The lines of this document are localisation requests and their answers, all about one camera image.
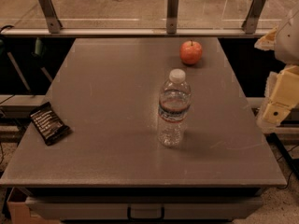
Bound middle metal barrier bracket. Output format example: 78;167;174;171
166;0;178;34

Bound red apple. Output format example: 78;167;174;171
179;40;203;65

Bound clear plastic water bottle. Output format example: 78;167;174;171
157;69;192;147

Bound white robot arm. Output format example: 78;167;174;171
254;5;299;133

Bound clear acrylic barrier panel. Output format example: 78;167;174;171
0;0;299;30

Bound right metal barrier bracket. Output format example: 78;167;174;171
242;0;266;35

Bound left metal barrier bracket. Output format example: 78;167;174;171
38;0;63;34

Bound grey drawer with handle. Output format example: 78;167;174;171
25;197;263;221

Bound black snack packet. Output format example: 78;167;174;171
29;102;71;146

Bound cardboard box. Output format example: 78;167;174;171
7;187;62;224

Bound metal barrier bracket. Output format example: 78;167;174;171
38;0;63;34
242;0;266;35
166;0;178;34

